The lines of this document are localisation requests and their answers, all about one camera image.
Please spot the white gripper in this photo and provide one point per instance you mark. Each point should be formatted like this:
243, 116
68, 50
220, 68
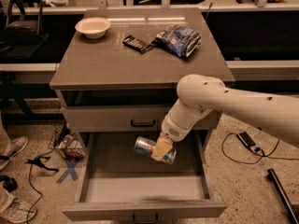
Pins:
171, 129

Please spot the red bull can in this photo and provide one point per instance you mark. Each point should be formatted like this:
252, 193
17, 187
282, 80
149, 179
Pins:
144, 146

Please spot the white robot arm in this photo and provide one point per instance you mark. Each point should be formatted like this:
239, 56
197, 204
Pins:
277, 115

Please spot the open grey bottom drawer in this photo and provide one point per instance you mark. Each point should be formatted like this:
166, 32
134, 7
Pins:
118, 184

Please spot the grey drawer cabinet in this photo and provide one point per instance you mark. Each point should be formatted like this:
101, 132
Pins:
104, 72

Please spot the closed grey middle drawer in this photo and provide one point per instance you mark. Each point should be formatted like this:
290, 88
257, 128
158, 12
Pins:
115, 118

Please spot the snack packages on floor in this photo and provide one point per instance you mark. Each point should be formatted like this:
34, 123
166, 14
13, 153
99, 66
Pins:
70, 148

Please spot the blue tape cross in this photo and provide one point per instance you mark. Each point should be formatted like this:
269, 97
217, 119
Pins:
70, 170

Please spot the black snack bar wrapper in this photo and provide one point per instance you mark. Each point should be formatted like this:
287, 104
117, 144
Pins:
136, 44

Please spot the blue chip bag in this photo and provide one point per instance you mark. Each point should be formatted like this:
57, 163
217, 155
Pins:
179, 40

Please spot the black clamp tool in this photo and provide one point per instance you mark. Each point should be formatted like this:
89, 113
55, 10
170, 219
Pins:
37, 162

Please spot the black metal bar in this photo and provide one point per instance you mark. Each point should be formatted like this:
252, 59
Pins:
290, 208

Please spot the white bowl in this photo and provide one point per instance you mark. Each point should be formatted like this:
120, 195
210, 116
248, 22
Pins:
93, 28

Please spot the upper white sneaker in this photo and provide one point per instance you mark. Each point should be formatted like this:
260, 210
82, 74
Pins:
10, 148

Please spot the white sneaker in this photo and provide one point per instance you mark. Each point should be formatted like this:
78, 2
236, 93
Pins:
18, 212
10, 148

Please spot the black round object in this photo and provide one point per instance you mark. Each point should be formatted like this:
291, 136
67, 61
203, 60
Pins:
9, 183

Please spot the lower white sneaker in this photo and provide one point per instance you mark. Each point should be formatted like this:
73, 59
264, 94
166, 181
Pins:
18, 212

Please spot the black chair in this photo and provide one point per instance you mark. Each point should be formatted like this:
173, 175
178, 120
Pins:
23, 32

